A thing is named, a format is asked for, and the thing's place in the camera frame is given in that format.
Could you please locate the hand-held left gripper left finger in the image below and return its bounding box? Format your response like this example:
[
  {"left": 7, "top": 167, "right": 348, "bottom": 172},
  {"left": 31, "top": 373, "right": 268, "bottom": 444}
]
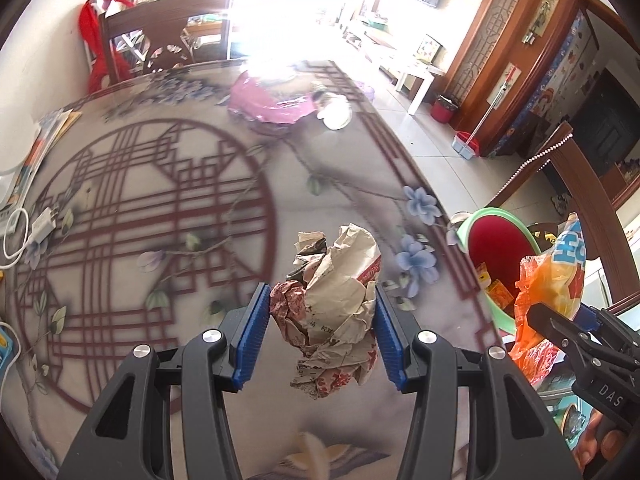
[{"left": 59, "top": 282, "right": 271, "bottom": 480}]

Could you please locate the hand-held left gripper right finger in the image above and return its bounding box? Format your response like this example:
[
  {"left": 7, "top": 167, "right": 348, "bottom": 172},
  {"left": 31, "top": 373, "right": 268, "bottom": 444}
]
[{"left": 374, "top": 282, "right": 583, "bottom": 480}]

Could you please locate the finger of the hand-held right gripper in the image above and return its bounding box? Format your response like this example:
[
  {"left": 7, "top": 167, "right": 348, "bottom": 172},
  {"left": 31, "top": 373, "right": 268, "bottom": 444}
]
[
  {"left": 527, "top": 301, "right": 598, "bottom": 361},
  {"left": 580, "top": 305, "right": 621, "bottom": 343}
]

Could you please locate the orange snack bag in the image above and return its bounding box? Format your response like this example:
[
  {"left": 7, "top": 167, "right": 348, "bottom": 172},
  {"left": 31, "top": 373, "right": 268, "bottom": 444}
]
[{"left": 507, "top": 212, "right": 588, "bottom": 386}]

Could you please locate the brown paper bag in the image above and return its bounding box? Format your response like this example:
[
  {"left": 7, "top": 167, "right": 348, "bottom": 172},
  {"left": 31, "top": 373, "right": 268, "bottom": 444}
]
[{"left": 270, "top": 224, "right": 383, "bottom": 401}]

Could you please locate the green bin with red liner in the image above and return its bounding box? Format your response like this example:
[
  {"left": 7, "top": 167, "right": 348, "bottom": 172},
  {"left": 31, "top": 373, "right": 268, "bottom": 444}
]
[{"left": 447, "top": 207, "right": 546, "bottom": 336}]

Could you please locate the person's right hand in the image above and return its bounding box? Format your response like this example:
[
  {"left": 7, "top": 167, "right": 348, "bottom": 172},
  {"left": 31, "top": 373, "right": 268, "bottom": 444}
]
[{"left": 570, "top": 410, "right": 631, "bottom": 472}]

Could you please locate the brown wooden chair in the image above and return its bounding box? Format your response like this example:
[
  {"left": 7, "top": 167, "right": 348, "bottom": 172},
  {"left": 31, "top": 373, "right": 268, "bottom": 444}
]
[{"left": 500, "top": 120, "right": 640, "bottom": 306}]

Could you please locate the dark door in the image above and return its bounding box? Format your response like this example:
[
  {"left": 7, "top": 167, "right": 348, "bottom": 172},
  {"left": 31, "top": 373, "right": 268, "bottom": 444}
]
[{"left": 570, "top": 67, "right": 640, "bottom": 171}]

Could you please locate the blue mop bucket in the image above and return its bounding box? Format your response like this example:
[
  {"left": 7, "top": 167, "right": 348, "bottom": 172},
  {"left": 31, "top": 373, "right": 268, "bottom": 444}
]
[{"left": 452, "top": 131, "right": 481, "bottom": 161}]

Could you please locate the white bowl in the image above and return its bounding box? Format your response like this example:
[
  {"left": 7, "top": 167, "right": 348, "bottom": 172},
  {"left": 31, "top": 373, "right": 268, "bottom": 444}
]
[{"left": 315, "top": 91, "right": 353, "bottom": 131}]

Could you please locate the pink plastic bag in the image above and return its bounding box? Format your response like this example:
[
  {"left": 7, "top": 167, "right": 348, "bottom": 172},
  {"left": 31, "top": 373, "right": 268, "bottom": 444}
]
[{"left": 227, "top": 72, "right": 318, "bottom": 128}]

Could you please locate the red bucket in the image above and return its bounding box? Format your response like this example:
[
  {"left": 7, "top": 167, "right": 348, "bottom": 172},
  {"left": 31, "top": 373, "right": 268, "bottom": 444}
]
[{"left": 431, "top": 94, "right": 461, "bottom": 123}]

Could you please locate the white charger plug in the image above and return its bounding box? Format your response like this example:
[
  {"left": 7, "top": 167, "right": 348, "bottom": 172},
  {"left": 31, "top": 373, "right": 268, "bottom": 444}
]
[{"left": 27, "top": 205, "right": 58, "bottom": 246}]

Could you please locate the blue patterned curtain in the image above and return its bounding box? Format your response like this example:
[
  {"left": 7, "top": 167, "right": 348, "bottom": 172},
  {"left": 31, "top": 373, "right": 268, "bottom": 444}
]
[{"left": 487, "top": 7, "right": 601, "bottom": 158}]

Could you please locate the blue yellow plastic device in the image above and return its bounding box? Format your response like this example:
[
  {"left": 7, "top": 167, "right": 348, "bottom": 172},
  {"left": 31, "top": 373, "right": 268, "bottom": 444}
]
[{"left": 0, "top": 322, "right": 21, "bottom": 376}]

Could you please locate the white low table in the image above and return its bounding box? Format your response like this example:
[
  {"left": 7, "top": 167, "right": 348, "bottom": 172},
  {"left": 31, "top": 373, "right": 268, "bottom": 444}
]
[{"left": 345, "top": 25, "right": 446, "bottom": 116}]

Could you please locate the stack of papers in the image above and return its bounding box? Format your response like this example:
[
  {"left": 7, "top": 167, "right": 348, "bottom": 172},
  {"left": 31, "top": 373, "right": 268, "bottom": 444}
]
[{"left": 0, "top": 107, "right": 83, "bottom": 211}]

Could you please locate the triangle pattern board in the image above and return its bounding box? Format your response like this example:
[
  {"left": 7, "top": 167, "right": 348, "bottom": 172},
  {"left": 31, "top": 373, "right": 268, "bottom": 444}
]
[{"left": 415, "top": 35, "right": 443, "bottom": 63}]

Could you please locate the red plastic bag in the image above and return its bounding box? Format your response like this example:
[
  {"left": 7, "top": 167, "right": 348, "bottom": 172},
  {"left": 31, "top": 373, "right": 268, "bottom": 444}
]
[{"left": 79, "top": 0, "right": 136, "bottom": 93}]

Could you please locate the wooden lattice partition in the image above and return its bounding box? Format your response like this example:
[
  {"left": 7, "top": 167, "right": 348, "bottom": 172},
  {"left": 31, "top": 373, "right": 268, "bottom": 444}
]
[{"left": 442, "top": 0, "right": 591, "bottom": 156}]

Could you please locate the dark wooden chair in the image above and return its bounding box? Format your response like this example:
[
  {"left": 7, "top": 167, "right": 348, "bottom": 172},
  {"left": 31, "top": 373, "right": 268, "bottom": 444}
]
[{"left": 97, "top": 0, "right": 233, "bottom": 86}]

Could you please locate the white mop handle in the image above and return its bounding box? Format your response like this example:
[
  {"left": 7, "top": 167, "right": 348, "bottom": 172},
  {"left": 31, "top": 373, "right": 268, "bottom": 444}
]
[{"left": 470, "top": 77, "right": 511, "bottom": 143}]

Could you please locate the white charger cable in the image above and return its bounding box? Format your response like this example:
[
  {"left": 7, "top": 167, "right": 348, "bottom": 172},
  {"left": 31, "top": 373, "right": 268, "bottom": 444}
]
[{"left": 0, "top": 207, "right": 31, "bottom": 268}]

